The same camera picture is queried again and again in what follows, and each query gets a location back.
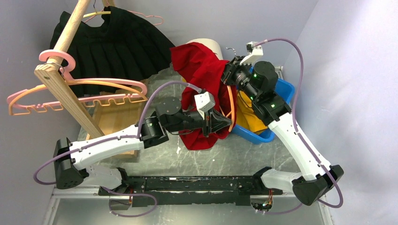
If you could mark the yellow skirt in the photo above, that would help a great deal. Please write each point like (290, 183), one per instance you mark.
(245, 116)

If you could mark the wooden clothes rack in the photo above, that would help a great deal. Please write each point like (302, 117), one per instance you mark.
(48, 74)

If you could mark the blue plastic bin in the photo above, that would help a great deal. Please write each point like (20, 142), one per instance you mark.
(284, 89)

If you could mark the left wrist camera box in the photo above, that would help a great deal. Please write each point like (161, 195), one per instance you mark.
(204, 102)

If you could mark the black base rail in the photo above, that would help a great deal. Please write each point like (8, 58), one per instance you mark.
(237, 190)

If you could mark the black garment on rack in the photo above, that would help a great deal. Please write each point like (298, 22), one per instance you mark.
(124, 46)

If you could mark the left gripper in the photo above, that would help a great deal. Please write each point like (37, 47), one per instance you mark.
(214, 122)

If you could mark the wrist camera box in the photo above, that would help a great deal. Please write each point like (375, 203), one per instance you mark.
(253, 54)
(204, 102)

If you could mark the pink plastic hanger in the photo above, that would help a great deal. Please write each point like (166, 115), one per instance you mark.
(65, 70)

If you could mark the red pleated skirt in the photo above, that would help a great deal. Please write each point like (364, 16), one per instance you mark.
(199, 66)

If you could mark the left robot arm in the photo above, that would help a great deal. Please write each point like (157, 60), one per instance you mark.
(168, 118)

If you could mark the round cream drawer box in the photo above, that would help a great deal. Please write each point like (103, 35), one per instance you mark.
(211, 44)

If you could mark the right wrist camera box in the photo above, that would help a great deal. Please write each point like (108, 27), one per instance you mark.
(253, 54)

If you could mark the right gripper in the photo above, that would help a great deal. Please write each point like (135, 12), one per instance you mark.
(231, 68)

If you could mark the yellow hanger at rack top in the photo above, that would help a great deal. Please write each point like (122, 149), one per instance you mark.
(96, 13)

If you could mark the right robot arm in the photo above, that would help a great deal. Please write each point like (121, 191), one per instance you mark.
(316, 176)

